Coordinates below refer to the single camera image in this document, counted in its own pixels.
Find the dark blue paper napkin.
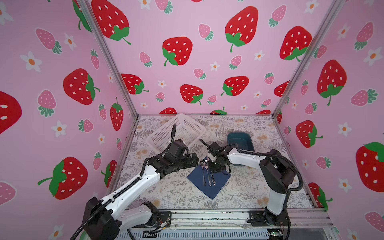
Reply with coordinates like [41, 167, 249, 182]
[187, 157, 232, 200]

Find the teal plastic tray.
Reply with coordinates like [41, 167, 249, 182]
[227, 132, 260, 169]

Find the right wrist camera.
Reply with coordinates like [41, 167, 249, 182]
[208, 142, 222, 155]

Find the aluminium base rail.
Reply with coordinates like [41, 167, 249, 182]
[86, 208, 334, 240]

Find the white perforated plastic basket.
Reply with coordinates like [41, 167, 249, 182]
[146, 114, 206, 154]

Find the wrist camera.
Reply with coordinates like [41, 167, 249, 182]
[168, 139, 189, 158]
[208, 142, 222, 155]

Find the black corrugated right cable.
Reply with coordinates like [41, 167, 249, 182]
[199, 138, 304, 240]

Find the silver spoon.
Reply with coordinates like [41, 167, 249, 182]
[202, 163, 207, 186]

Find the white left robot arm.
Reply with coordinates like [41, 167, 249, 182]
[76, 153, 199, 240]

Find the black corrugated left cable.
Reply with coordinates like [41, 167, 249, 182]
[69, 123, 178, 240]

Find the black corrugated cable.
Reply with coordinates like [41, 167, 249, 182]
[199, 138, 304, 240]
[69, 123, 178, 240]

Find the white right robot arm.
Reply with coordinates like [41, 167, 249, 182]
[208, 146, 303, 226]

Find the silver fork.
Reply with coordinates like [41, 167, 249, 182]
[205, 157, 212, 187]

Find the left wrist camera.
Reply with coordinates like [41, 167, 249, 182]
[168, 139, 189, 158]

